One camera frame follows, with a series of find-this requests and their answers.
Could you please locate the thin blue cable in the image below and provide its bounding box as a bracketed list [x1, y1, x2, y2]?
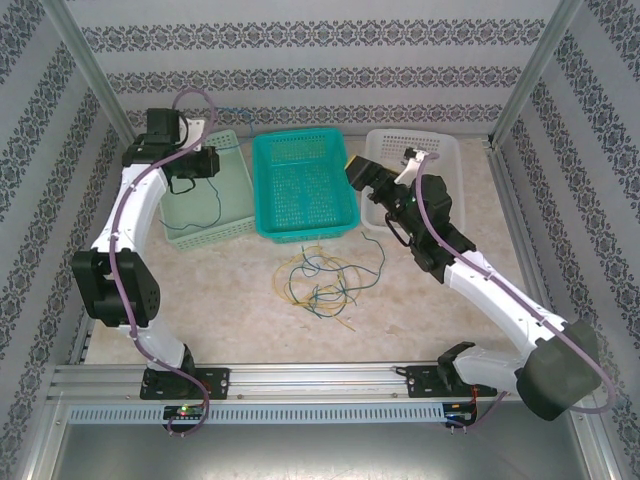
[287, 252, 359, 321]
[158, 106, 255, 232]

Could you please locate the thin green cable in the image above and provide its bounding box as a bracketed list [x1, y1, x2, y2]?
[299, 259, 361, 321]
[307, 232, 387, 314]

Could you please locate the thin yellow cable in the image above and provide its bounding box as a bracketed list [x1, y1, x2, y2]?
[299, 242, 351, 301]
[272, 243, 326, 306]
[284, 272, 359, 334]

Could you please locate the light green plastic basket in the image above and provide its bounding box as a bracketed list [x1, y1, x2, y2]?
[159, 128, 256, 251]

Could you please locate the white perforated plastic basket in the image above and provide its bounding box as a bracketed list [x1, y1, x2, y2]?
[360, 128, 469, 232]

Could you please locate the teal perforated plastic basket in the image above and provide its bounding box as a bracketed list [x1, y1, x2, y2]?
[251, 127, 362, 246]

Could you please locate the small controller circuit board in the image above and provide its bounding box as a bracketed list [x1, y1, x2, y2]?
[163, 403, 207, 421]
[443, 401, 480, 426]

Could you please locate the grey metal panel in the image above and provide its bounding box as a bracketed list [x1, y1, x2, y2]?
[29, 422, 616, 480]

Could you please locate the black right gripper wire loop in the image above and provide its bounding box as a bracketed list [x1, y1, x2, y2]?
[383, 213, 419, 247]

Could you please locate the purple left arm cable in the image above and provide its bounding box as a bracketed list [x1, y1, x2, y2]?
[108, 89, 220, 439]

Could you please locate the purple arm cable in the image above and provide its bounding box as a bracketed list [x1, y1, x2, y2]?
[414, 151, 619, 436]
[108, 89, 220, 439]

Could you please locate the aluminium side rail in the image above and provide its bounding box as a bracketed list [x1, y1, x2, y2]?
[67, 144, 142, 366]
[488, 141, 571, 321]

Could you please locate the aluminium frame post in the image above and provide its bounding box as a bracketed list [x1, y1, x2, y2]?
[488, 0, 586, 147]
[42, 0, 142, 150]

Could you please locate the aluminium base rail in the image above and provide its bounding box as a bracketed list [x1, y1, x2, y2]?
[47, 363, 506, 401]

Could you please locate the slotted grey cable duct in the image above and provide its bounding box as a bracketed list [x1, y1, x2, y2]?
[67, 403, 449, 426]

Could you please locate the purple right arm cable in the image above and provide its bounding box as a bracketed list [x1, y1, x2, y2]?
[414, 151, 619, 436]

